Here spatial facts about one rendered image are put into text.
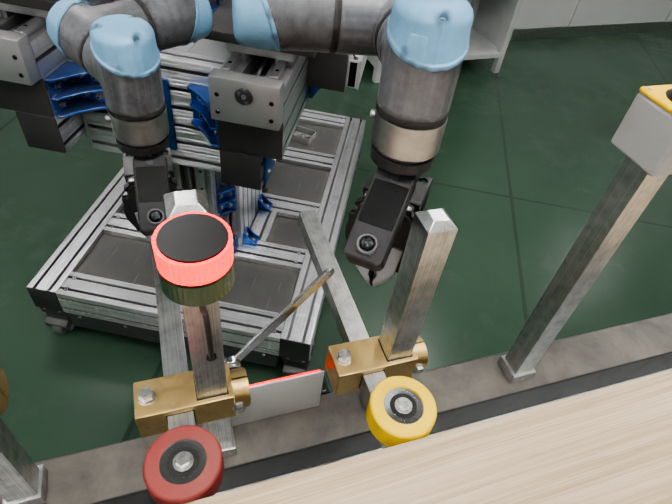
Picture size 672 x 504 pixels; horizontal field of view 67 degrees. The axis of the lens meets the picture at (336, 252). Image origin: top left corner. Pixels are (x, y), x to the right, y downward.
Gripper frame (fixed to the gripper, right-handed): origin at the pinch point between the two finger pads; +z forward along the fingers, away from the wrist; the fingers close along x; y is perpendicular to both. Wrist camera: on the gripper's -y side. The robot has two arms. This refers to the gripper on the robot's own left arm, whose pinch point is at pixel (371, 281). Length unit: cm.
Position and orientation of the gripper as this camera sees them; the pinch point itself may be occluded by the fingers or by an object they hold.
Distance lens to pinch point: 69.0
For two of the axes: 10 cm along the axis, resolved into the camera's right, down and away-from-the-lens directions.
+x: -9.2, -3.3, 2.1
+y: 3.8, -6.2, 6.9
